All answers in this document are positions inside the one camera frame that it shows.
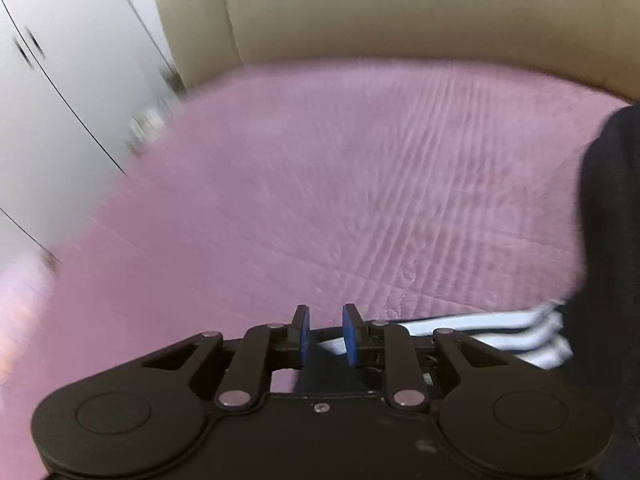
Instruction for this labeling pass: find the beige padded headboard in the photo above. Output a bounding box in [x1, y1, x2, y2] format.
[155, 0, 640, 106]

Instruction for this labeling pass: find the dark wardrobe handle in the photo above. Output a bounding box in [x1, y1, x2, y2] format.
[13, 36, 36, 69]
[25, 25, 47, 59]

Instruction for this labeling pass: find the white wardrobe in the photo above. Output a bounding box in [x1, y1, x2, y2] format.
[0, 0, 188, 281]

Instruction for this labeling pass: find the navy garment with white stripes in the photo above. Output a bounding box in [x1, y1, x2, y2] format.
[295, 107, 640, 480]

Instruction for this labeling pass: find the pink bed blanket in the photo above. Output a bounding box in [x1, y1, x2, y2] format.
[0, 57, 640, 480]

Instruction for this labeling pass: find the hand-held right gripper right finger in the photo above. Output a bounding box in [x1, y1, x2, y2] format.
[341, 303, 506, 409]

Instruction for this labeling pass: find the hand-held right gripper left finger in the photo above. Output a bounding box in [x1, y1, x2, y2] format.
[142, 304, 312, 411]

